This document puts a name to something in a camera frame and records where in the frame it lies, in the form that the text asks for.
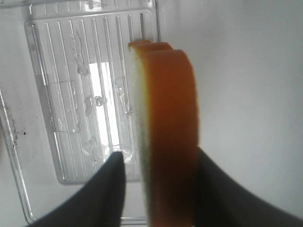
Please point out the bread slice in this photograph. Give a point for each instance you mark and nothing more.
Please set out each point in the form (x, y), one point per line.
(166, 120)

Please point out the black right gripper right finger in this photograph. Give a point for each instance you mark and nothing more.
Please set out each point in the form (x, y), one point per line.
(222, 202)

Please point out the clear plastic right tray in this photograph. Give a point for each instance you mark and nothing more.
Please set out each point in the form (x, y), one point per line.
(65, 103)

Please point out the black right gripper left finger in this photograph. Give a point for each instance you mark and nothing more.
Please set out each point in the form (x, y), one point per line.
(99, 203)

